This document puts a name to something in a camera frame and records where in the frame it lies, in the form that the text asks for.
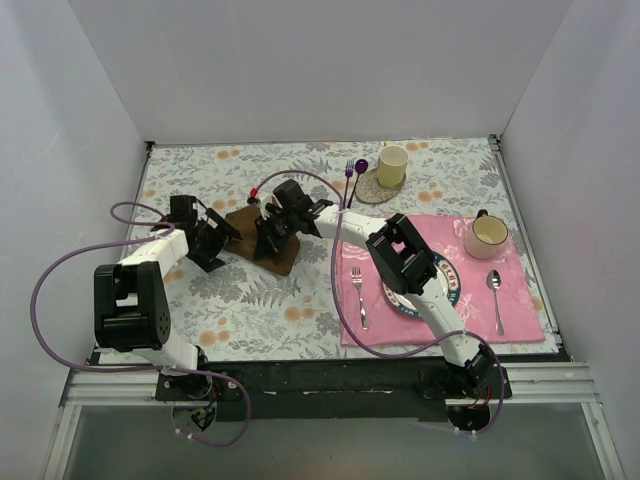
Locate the purple plastic spoon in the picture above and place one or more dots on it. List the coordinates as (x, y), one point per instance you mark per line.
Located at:
(361, 167)

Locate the brown cloth napkin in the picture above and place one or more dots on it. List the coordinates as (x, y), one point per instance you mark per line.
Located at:
(243, 220)

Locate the pale yellow cup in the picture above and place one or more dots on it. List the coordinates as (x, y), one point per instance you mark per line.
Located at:
(391, 167)

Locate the speckled round coaster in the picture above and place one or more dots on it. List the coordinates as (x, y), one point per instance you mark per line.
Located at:
(369, 191)

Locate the cream mug dark rim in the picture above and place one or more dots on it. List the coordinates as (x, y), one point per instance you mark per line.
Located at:
(485, 235)

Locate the white plate green rim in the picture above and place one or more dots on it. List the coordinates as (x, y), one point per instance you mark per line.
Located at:
(450, 282)

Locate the silver metal spoon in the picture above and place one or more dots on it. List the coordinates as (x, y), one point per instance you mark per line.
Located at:
(493, 281)

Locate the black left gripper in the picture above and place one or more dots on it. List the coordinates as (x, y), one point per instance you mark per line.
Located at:
(211, 242)

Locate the aluminium front rail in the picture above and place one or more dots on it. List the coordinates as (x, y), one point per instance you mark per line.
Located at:
(530, 383)

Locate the silver metal fork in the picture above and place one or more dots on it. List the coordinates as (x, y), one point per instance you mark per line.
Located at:
(357, 281)

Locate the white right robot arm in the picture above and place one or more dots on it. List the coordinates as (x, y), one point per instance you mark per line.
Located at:
(404, 262)

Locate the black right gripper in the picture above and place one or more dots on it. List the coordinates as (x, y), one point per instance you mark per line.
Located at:
(273, 228)

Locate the purple plastic fork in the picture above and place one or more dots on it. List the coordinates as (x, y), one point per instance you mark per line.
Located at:
(348, 173)

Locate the floral tablecloth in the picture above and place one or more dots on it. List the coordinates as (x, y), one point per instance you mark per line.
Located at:
(243, 312)

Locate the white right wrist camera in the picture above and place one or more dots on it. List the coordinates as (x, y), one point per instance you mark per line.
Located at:
(264, 200)

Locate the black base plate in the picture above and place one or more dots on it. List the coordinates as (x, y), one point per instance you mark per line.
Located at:
(416, 388)

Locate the pink floral placemat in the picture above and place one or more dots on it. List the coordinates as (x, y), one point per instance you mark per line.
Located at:
(445, 235)

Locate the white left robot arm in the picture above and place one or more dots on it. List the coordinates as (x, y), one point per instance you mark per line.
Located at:
(131, 310)

